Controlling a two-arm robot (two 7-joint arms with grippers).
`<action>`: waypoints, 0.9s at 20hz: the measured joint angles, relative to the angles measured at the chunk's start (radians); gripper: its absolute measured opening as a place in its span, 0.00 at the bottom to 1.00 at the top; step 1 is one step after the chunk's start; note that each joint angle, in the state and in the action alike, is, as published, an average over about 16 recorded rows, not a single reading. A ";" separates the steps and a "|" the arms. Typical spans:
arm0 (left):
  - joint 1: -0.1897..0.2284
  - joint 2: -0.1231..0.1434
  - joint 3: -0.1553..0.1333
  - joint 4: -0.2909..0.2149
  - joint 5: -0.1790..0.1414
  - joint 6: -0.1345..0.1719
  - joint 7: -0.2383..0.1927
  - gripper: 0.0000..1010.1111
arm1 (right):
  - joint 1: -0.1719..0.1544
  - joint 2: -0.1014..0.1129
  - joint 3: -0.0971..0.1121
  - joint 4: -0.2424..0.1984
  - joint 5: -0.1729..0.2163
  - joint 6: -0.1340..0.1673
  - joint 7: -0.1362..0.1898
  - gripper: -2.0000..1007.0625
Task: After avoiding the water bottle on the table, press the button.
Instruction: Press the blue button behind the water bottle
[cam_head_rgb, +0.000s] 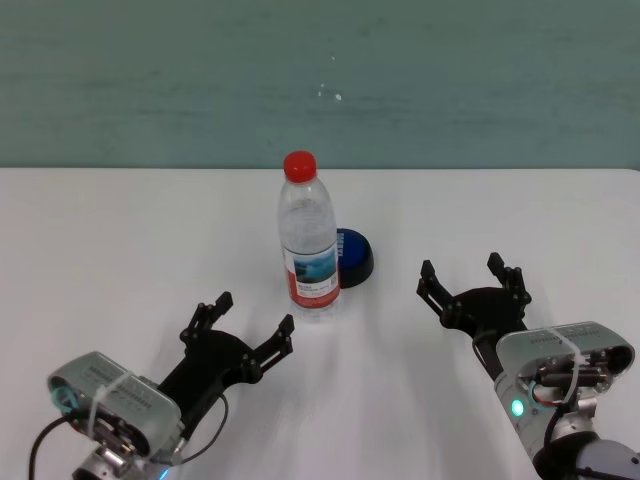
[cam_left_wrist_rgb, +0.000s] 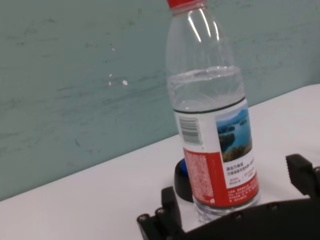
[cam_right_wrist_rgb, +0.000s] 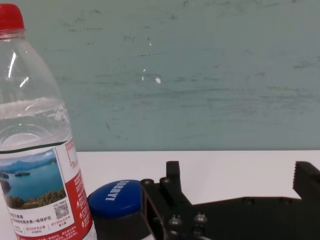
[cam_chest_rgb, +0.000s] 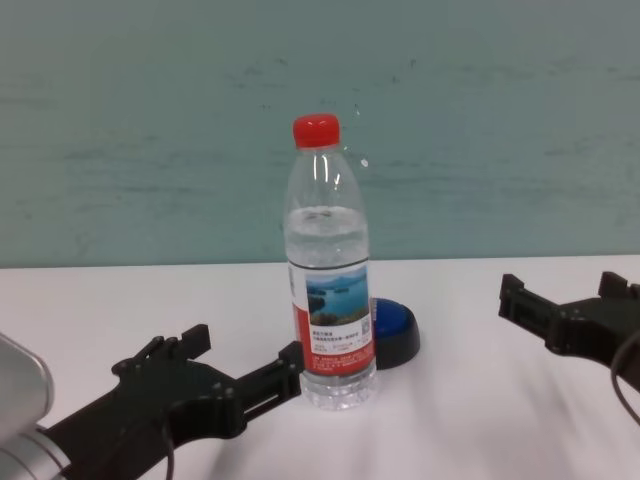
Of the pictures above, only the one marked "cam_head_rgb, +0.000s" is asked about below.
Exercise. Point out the white right camera zip tie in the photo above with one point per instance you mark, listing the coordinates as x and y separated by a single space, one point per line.
572 350

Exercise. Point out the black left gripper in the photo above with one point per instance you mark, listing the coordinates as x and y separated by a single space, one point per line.
210 360

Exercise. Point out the white left camera zip tie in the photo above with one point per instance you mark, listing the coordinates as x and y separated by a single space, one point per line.
107 392

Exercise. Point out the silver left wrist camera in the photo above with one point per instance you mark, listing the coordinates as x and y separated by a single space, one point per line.
145 405

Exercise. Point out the blue button on black base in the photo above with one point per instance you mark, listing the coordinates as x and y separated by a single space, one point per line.
355 255

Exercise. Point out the clear red-capped water bottle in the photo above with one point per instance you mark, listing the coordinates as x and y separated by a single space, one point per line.
307 235

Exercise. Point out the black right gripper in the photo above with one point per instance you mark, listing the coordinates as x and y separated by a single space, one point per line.
487 312

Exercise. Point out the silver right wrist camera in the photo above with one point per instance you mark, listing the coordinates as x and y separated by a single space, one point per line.
545 342

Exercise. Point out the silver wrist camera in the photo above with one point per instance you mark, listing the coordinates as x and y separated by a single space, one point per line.
545 342
145 405

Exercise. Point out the white camera zip tie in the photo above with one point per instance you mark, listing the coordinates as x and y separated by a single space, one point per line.
572 350
107 392

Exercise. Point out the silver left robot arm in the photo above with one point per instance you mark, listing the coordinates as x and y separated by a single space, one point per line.
115 465

